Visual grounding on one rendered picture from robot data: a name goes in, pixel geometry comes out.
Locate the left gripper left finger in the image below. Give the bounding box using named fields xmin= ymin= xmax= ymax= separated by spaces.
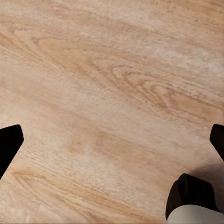
xmin=0 ymin=124 xmax=24 ymax=179

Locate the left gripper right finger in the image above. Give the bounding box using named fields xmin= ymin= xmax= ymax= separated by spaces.
xmin=210 ymin=124 xmax=224 ymax=161

